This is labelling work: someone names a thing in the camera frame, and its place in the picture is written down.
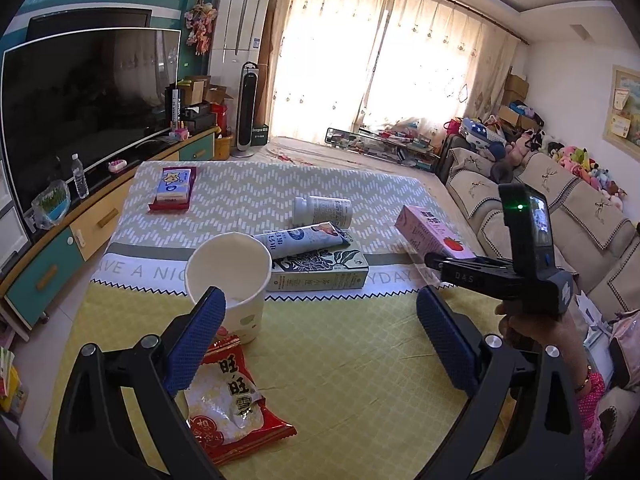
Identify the large black television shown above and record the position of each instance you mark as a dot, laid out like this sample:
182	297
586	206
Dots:
89	93

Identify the beige sofa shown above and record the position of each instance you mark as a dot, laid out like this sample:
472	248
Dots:
592	240

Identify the green floral box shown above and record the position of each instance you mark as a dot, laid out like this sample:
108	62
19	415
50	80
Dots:
334	268

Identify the red snack wrapper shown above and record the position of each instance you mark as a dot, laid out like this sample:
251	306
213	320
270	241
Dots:
228	415

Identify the yellow patterned tablecloth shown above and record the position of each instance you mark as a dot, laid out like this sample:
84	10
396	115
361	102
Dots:
358	379

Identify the cream window curtains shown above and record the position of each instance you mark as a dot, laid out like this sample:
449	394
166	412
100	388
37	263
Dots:
373	64

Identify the clear water bottle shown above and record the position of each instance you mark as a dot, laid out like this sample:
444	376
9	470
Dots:
80	180

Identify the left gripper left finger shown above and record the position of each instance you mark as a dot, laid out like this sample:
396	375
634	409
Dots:
94	438

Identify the white drawer cabinet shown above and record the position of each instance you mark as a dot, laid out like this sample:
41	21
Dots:
13	238

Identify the black tower fan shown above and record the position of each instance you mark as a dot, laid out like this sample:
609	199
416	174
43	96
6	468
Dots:
246	111

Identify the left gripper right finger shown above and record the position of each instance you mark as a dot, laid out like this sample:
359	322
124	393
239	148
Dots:
521	418

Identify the teal yellow tv cabinet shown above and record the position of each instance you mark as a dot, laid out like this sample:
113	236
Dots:
39	275

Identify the glass bowl with plant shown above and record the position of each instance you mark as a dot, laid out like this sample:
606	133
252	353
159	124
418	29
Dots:
50	206

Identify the floral bed sheet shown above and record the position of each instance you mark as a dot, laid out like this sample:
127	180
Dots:
301	153

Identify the pink patterned sleeve forearm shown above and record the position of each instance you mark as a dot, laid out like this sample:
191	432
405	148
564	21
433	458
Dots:
588	398

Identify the white pill bottle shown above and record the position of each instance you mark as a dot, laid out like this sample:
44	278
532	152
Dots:
316	209

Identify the pink strawberry milk carton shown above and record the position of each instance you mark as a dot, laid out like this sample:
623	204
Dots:
425	233

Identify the blue box on red tray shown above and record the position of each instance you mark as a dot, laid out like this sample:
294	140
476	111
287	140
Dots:
174	189

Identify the framed wall picture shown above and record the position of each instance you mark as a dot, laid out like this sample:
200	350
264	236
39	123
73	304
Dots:
622	119

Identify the pink artificial flowers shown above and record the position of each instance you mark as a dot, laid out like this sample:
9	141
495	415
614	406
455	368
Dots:
199	22

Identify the person right hand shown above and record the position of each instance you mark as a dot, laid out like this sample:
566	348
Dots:
561	334

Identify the white paper cup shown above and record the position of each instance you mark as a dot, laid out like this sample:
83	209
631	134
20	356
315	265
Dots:
240	267

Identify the red fire extinguisher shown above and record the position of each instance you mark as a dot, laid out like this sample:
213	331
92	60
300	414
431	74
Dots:
220	111

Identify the pile of plush toys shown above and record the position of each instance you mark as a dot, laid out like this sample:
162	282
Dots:
505	141

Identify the cluttered low glass shelf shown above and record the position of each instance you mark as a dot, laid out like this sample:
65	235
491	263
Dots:
402	145

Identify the white tall air conditioner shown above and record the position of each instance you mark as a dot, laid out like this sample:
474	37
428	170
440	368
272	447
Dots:
237	37

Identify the white blue tube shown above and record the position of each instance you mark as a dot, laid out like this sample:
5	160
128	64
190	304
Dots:
292	242

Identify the grey chevron tablecloth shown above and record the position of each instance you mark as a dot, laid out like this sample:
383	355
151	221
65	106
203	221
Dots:
149	250

